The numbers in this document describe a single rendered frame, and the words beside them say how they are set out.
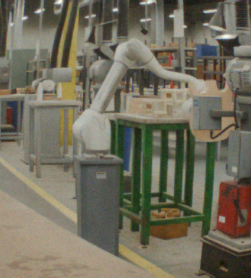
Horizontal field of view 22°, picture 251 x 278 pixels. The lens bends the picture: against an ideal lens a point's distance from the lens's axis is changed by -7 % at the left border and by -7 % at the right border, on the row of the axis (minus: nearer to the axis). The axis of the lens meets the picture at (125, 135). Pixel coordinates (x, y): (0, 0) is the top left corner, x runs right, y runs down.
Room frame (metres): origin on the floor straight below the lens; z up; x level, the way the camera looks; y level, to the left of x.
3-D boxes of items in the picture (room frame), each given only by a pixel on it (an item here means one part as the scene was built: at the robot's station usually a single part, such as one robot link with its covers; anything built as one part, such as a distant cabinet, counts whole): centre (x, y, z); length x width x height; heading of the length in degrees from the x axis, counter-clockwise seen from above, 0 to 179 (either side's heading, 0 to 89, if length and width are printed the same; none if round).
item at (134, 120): (5.03, -0.29, 0.55); 0.62 x 0.58 x 0.76; 21
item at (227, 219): (3.81, -0.66, 0.49); 0.25 x 0.12 x 0.37; 21
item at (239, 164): (3.81, -0.67, 0.93); 0.15 x 0.10 x 0.55; 21
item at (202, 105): (3.92, -0.53, 0.99); 0.24 x 0.21 x 0.26; 21
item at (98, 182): (4.35, 0.17, 0.35); 0.28 x 0.28 x 0.70; 13
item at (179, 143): (5.37, -0.43, 0.45); 0.05 x 0.05 x 0.90; 21
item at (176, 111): (5.00, -0.35, 0.98); 0.27 x 0.16 x 0.09; 24
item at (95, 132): (4.36, 0.18, 0.87); 0.18 x 0.16 x 0.22; 25
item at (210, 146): (4.86, -0.62, 0.45); 0.05 x 0.05 x 0.90; 21
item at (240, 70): (3.92, -0.78, 1.25); 0.41 x 0.27 x 0.26; 21
